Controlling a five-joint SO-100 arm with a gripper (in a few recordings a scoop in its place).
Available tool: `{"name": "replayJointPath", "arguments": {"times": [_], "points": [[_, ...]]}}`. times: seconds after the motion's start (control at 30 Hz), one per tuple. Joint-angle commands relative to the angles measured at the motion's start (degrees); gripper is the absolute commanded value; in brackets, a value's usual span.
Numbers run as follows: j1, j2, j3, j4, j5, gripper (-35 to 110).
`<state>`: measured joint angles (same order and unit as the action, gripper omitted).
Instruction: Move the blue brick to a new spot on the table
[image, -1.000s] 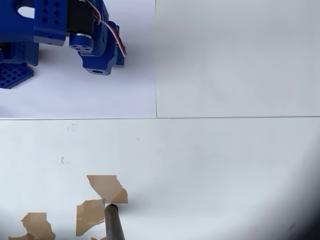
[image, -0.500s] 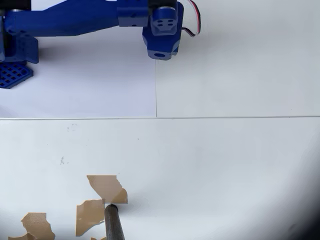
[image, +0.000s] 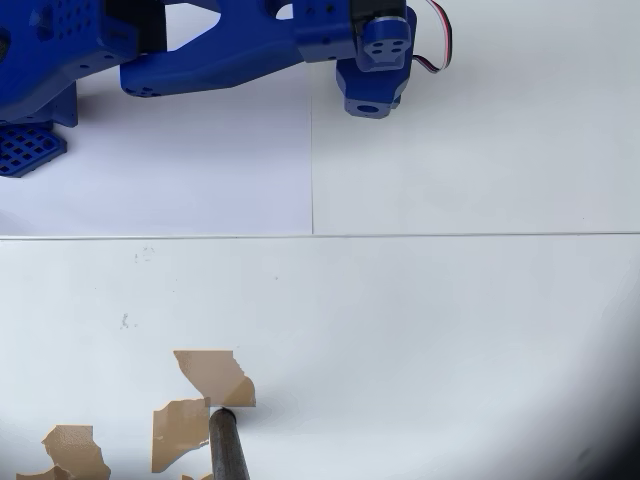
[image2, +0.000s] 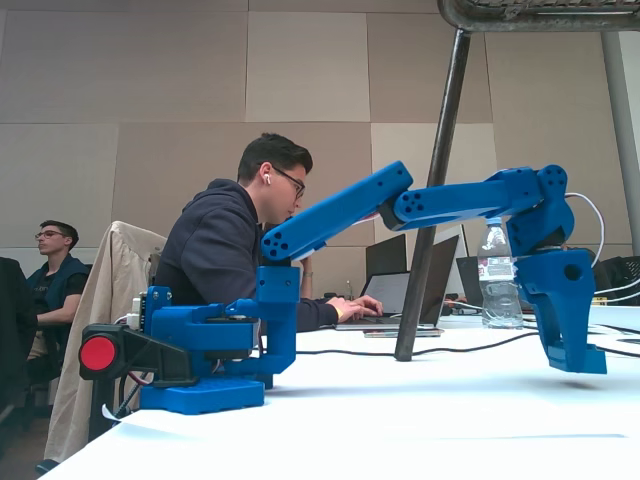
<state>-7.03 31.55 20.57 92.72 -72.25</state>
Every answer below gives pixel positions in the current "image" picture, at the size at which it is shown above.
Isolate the white paper sheet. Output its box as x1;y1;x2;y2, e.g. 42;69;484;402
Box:
0;69;314;237

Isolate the dark metal pole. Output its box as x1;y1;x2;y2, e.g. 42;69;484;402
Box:
207;407;251;480

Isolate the red white servo cable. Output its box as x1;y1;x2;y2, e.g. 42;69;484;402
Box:
409;0;454;72

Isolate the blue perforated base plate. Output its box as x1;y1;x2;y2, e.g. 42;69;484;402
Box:
0;122;69;179

